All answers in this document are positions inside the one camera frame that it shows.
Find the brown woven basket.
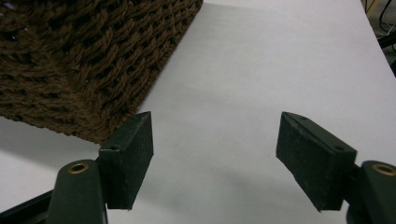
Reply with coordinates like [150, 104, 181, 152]
[0, 0, 205, 146]

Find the black cable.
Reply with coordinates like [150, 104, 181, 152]
[364, 0, 396, 38]

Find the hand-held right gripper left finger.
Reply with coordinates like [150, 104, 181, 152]
[46, 111, 155, 224]

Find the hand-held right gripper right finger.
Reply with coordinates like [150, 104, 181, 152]
[276, 111, 396, 224]

